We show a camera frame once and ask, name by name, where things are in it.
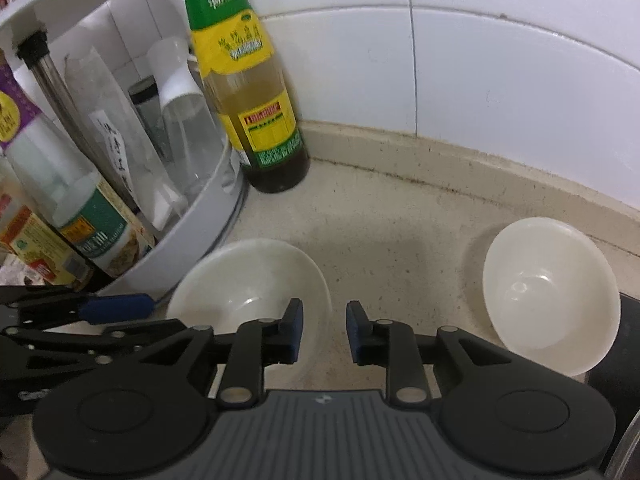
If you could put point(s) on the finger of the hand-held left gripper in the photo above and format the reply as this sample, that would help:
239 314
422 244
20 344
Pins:
75 347
117 308

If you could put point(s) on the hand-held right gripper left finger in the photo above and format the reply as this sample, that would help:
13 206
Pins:
292 332

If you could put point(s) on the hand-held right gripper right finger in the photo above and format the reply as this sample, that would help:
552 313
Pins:
356 334

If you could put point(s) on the cream ceramic bowl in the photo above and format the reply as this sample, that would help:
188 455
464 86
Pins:
250 275
545 285

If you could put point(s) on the yellow cap vinegar bottle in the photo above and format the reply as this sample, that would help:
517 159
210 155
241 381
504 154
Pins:
30 245

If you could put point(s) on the white two-tier rotating rack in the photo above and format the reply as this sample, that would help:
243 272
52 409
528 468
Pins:
200 230

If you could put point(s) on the clear bottle, handwritten label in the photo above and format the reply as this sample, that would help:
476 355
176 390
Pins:
115 130

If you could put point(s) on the purple label sauce bottle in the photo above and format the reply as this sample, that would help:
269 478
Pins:
30 150

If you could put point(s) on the clear dispenser bottle white top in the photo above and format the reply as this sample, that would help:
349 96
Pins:
185 125

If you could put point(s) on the yellow green label oil bottle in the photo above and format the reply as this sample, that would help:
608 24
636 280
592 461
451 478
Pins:
240 85

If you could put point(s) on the black cylindrical object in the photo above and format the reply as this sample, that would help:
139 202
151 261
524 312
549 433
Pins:
615 360

